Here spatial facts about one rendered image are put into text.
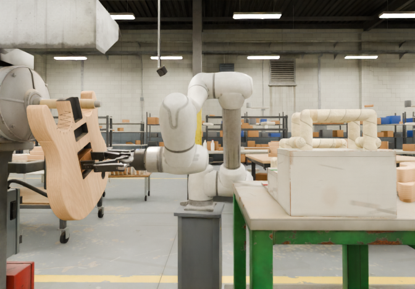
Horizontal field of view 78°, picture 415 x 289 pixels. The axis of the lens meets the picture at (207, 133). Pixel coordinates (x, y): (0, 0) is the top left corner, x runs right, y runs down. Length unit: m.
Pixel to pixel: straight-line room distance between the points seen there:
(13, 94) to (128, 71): 11.90
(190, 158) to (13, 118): 0.56
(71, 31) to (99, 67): 12.50
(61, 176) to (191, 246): 0.98
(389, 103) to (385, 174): 13.75
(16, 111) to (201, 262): 1.20
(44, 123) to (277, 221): 0.65
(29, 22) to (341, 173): 0.95
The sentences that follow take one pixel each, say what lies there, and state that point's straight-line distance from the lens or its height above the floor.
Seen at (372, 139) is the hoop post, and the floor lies 1.13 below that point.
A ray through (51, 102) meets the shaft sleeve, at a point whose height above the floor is 1.25.
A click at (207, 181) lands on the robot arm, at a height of 0.88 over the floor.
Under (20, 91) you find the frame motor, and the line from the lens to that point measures 1.02.
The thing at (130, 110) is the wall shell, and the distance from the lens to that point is 12.49.
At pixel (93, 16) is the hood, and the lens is 0.85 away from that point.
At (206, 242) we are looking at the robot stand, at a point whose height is 0.53.
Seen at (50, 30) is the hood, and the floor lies 1.44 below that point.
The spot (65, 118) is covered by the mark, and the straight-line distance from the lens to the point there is 0.91.
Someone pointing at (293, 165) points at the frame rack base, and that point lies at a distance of 0.71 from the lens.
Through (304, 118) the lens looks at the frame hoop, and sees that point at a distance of 0.73.
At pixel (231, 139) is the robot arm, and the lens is 1.40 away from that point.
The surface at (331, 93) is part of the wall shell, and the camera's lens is 13.29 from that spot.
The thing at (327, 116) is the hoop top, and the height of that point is 1.19.
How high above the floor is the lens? 1.13
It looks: 1 degrees up
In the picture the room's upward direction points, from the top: straight up
